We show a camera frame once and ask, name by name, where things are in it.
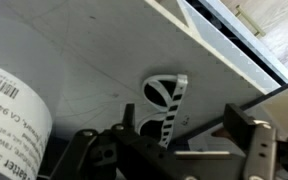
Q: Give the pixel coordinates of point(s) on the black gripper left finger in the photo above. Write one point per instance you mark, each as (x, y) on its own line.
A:
(135, 140)

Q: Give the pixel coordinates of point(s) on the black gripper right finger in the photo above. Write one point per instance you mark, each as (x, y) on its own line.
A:
(247, 123)

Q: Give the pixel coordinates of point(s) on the white slotted bracket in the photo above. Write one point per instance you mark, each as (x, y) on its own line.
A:
(179, 85)

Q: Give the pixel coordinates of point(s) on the clear plastic bowl with label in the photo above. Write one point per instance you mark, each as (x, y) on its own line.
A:
(14, 126)

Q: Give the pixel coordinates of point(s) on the white drawer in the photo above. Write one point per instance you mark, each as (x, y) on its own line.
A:
(244, 35)

